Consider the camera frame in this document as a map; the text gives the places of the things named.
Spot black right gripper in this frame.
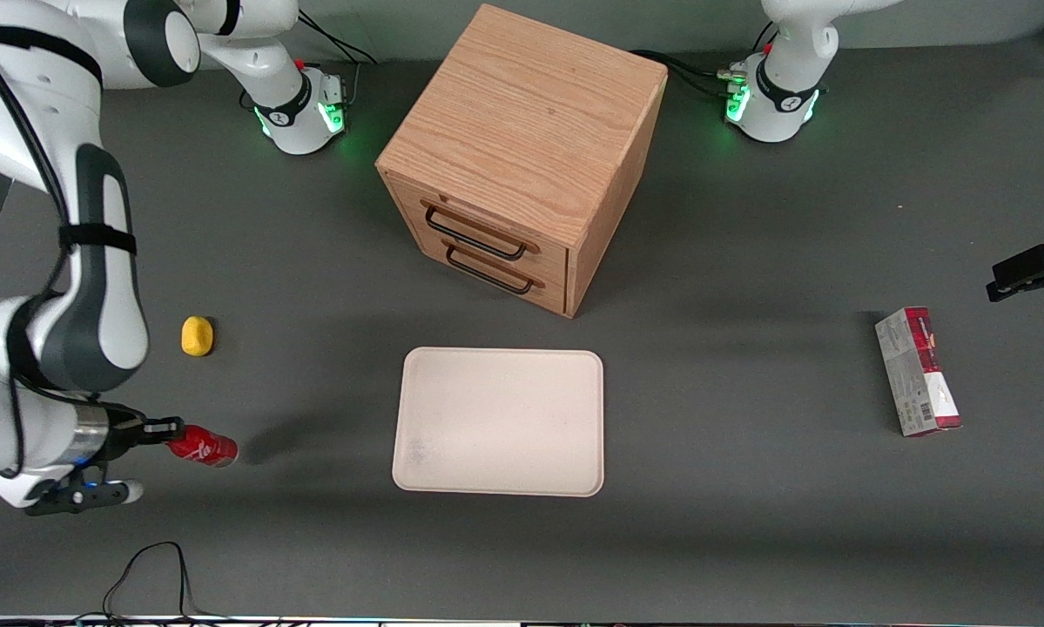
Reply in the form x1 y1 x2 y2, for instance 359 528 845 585
102 406 186 462

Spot red coke bottle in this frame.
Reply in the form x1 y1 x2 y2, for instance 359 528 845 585
166 424 239 469

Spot beige rectangular tray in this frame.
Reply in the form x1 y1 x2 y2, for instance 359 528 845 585
392 347 605 498

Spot yellow lemon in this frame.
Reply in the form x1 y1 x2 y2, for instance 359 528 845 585
181 316 215 358

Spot grey and red carton box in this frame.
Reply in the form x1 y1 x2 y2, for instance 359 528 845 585
874 307 963 437

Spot oak wooden drawer cabinet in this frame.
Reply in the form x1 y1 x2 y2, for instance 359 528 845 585
375 3 669 320

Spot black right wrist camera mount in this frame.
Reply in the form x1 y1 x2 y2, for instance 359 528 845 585
24 465 146 517

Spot thin black looped cable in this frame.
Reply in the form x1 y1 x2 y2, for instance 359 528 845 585
76 541 226 624

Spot short black drawer handle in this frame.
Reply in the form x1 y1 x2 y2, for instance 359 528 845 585
444 245 536 296

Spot long black drawer handle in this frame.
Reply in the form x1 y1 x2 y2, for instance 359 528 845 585
423 204 530 262

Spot black left arm base cables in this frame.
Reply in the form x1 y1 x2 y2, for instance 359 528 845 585
630 21 780 98

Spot black arm base cables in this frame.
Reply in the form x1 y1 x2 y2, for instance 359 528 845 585
239 13 380 111
630 21 780 98

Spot black right arm base cables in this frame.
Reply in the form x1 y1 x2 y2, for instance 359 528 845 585
239 13 380 111

